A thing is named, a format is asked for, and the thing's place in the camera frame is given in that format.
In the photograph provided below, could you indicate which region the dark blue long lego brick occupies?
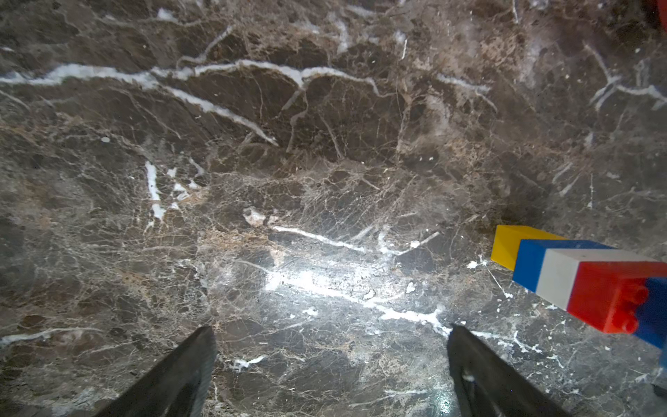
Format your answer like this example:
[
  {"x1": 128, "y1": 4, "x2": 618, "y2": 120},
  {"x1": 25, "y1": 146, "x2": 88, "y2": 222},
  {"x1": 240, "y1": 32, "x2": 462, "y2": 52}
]
[{"x1": 512, "y1": 239, "x2": 612, "y2": 293}]

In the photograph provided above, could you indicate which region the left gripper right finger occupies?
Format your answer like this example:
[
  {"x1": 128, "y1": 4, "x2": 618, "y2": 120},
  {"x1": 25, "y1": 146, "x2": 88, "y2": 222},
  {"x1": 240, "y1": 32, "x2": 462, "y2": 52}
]
[{"x1": 446, "y1": 325, "x2": 569, "y2": 417}]

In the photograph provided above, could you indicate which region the white lego brick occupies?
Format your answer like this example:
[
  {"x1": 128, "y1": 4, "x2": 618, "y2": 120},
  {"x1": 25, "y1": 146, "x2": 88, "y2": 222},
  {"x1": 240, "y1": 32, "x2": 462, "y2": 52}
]
[{"x1": 535, "y1": 248, "x2": 655, "y2": 310}]

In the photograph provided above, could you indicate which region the red lego brick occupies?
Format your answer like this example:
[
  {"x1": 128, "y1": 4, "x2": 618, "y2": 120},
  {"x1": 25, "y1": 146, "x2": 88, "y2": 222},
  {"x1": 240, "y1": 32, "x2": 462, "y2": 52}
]
[{"x1": 566, "y1": 261, "x2": 666, "y2": 334}]

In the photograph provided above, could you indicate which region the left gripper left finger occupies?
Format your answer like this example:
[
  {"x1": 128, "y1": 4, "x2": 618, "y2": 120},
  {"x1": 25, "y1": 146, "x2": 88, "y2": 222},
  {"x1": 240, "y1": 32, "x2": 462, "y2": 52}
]
[{"x1": 97, "y1": 326, "x2": 217, "y2": 417}]

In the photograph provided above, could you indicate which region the yellow lego brick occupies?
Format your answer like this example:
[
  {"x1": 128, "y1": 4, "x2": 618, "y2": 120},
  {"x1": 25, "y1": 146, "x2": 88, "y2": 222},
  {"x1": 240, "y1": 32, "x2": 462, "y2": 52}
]
[{"x1": 491, "y1": 225, "x2": 565, "y2": 271}]

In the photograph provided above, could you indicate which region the small dark blue lego brick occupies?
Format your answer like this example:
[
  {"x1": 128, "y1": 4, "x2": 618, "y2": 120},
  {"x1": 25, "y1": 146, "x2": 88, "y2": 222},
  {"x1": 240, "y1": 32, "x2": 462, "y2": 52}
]
[{"x1": 633, "y1": 278, "x2": 667, "y2": 350}]

